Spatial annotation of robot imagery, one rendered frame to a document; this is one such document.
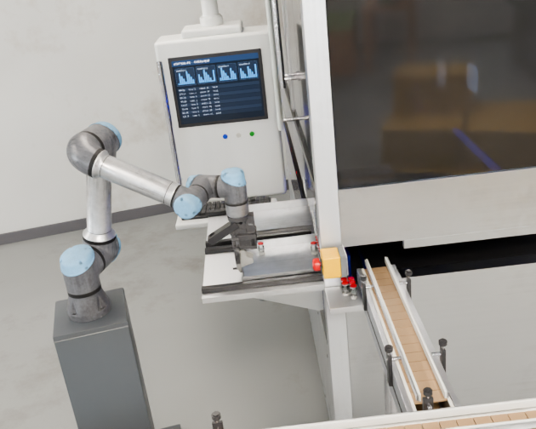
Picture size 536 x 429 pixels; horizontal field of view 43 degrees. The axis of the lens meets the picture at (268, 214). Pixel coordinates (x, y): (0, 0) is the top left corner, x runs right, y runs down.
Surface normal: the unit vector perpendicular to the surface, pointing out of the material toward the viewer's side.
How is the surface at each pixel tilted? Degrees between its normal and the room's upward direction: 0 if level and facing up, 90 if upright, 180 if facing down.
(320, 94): 90
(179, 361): 0
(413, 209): 90
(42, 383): 0
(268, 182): 90
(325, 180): 90
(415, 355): 0
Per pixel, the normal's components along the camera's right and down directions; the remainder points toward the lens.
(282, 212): -0.11, -0.91
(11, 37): 0.25, 0.37
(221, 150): 0.01, 0.40
